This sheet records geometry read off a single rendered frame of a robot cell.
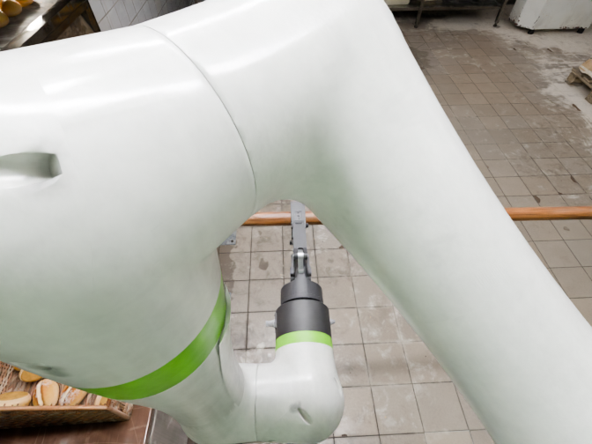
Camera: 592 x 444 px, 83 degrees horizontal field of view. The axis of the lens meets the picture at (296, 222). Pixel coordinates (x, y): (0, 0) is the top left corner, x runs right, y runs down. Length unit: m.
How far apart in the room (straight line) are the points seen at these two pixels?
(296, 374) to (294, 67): 0.42
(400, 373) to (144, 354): 1.72
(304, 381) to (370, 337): 1.39
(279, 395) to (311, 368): 0.06
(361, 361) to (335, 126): 1.69
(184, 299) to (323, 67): 0.13
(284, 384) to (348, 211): 0.35
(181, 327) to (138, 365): 0.03
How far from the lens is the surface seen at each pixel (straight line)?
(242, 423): 0.51
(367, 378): 1.81
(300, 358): 0.52
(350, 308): 1.93
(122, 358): 0.18
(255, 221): 0.70
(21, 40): 1.81
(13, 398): 1.37
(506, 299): 0.23
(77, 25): 2.20
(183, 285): 0.16
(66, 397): 1.29
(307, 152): 0.18
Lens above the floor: 1.72
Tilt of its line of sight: 50 degrees down
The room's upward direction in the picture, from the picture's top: straight up
